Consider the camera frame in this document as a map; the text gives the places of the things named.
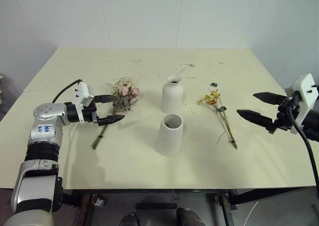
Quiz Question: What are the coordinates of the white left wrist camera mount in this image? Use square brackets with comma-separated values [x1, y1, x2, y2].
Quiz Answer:
[74, 80, 95, 125]

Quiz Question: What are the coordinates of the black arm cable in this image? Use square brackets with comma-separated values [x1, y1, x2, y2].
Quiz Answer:
[51, 79, 83, 104]
[286, 103, 319, 187]

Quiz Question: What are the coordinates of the white bottle-shaped ceramic vase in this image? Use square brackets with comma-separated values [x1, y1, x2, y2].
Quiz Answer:
[161, 75, 184, 114]

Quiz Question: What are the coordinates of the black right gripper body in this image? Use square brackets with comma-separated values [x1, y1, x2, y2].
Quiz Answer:
[273, 92, 300, 133]

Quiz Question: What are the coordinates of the dark rounded shape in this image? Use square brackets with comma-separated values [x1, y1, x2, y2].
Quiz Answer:
[119, 212, 141, 226]
[176, 208, 205, 226]

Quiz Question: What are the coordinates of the rusty metal bar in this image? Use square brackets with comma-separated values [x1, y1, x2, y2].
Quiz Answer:
[79, 193, 98, 226]

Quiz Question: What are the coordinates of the thin white cable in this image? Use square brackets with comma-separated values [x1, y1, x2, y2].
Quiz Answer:
[243, 200, 259, 226]

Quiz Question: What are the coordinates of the dried yellow flower bunch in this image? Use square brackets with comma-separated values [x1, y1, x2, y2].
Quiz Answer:
[196, 88, 239, 150]

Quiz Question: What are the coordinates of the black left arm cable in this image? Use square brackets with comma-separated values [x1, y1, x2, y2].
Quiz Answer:
[51, 79, 83, 104]

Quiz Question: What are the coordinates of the white cone-shaped ceramic vase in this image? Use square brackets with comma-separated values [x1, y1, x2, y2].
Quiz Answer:
[156, 113, 184, 156]

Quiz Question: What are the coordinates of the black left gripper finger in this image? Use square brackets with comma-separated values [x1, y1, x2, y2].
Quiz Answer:
[99, 94, 119, 104]
[97, 115, 126, 127]

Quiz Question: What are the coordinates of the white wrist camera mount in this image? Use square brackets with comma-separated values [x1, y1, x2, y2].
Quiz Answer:
[285, 73, 319, 135]
[74, 80, 95, 125]

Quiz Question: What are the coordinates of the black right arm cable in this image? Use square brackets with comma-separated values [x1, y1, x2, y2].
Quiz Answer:
[286, 103, 319, 187]

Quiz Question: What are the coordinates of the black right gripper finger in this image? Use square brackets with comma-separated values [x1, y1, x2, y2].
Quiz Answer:
[236, 109, 277, 134]
[252, 92, 288, 106]

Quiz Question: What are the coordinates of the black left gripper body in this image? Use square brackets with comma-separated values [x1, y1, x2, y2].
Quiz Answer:
[83, 95, 103, 126]

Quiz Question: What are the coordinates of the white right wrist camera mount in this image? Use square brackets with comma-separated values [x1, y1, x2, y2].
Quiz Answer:
[285, 73, 319, 135]

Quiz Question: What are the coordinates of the dried pink rose bouquet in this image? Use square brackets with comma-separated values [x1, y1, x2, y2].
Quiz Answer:
[91, 73, 141, 151]

